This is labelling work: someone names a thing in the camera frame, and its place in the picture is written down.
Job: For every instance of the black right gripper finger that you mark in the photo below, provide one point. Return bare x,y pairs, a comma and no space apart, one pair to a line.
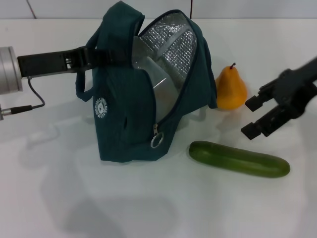
256,102
265,126

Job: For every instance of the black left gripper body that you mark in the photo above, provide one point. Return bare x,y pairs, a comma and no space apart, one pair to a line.
49,63

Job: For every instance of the green cucumber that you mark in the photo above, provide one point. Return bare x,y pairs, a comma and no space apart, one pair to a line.
237,160

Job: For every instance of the dark teal insulated lunch bag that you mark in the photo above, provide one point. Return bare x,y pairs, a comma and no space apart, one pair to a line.
116,124

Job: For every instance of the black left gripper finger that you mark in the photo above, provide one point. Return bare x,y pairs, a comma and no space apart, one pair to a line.
111,58

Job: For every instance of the yellow orange pear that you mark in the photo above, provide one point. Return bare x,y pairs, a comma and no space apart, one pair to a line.
231,89

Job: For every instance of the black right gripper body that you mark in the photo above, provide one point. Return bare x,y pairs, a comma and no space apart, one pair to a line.
294,91

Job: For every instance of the clear container with blue-rimmed lid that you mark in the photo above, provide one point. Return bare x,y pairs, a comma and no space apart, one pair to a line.
161,96

